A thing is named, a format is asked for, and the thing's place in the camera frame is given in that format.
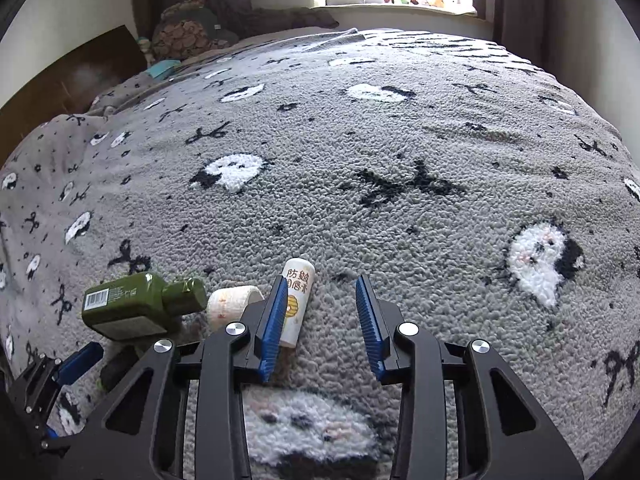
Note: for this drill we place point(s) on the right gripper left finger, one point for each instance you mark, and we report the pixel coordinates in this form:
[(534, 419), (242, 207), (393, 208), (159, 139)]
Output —
[(137, 431)]

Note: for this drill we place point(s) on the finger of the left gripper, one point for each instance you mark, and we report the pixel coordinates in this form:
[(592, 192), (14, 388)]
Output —
[(78, 364), (52, 442)]

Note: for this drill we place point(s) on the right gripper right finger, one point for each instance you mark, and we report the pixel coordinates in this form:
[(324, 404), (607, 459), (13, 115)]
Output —
[(466, 393)]

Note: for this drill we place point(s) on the dark green glass bottle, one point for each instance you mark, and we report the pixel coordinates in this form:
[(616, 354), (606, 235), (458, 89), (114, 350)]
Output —
[(141, 305)]

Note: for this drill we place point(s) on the white tape roll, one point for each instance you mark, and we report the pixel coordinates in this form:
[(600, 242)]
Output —
[(227, 305)]

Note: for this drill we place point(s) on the white cylindrical tube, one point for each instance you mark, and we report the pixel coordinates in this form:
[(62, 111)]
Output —
[(299, 274)]

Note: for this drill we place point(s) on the grey patterned fleece blanket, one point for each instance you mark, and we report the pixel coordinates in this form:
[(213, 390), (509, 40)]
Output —
[(475, 191)]

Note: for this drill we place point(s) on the teal small object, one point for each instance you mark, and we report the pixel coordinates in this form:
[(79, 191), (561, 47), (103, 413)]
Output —
[(163, 69)]

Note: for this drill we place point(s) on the brown patterned pillow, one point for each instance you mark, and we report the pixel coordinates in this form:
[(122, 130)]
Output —
[(189, 28)]

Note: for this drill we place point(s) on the right dark curtain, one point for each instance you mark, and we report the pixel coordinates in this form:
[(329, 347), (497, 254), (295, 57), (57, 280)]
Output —
[(519, 25)]

